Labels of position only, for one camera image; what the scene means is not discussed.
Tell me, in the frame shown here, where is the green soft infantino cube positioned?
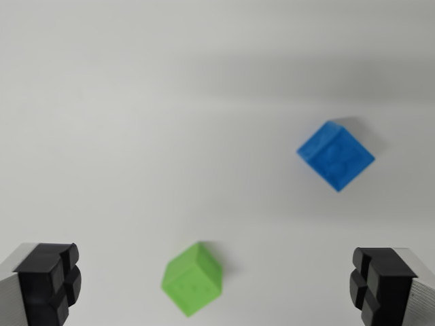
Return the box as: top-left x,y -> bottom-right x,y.
160,241 -> 224,318

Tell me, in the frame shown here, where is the black-tipped silver gripper right finger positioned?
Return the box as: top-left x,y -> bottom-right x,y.
349,247 -> 435,326

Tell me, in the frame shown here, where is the blue soft infantino cube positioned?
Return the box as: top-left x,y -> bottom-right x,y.
296,120 -> 376,193

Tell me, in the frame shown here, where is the black-tipped silver gripper left finger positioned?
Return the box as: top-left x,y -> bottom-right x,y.
0,242 -> 82,326

